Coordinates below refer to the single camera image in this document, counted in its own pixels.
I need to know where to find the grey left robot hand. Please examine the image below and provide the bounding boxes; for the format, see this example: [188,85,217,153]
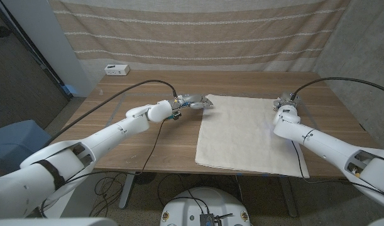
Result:
[171,94,214,111]

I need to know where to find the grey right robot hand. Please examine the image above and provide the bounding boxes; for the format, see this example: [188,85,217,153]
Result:
[273,91,301,111]

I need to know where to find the cream cheesecloth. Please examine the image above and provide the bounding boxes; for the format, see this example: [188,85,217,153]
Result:
[194,94,310,179]

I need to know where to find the beige striped backdrop cloth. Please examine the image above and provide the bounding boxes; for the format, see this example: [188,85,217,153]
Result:
[48,0,351,72]

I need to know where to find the white power strip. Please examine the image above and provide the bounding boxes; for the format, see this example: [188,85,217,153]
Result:
[104,64,131,77]

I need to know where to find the grey textured side panel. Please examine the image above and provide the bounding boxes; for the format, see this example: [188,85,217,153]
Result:
[314,0,384,151]

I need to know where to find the grey table leg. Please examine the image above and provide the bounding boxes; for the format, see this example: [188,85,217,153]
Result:
[118,171,136,210]
[278,176,299,218]

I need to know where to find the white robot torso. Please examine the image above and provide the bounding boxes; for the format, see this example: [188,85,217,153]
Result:
[160,186,251,226]

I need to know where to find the small grey electronics box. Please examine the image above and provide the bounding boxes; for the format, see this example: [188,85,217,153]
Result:
[199,213,234,226]

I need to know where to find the blue-grey chair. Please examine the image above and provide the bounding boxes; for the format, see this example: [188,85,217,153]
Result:
[0,119,53,180]

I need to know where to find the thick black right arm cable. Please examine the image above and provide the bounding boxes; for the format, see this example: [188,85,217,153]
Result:
[290,77,384,101]

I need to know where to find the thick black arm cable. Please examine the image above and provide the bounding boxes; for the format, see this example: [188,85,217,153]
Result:
[42,79,179,148]
[290,77,384,101]

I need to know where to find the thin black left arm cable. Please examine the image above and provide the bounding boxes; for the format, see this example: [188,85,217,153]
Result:
[64,119,167,185]

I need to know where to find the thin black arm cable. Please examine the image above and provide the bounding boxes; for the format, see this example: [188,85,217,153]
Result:
[290,140,351,185]
[64,119,167,185]

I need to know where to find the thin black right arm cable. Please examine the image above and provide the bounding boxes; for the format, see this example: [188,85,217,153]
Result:
[290,140,351,185]

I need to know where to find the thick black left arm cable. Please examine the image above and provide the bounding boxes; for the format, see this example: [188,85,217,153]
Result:
[42,79,179,148]

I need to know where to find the black floor cables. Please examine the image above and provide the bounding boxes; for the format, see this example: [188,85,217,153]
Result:
[88,172,127,218]

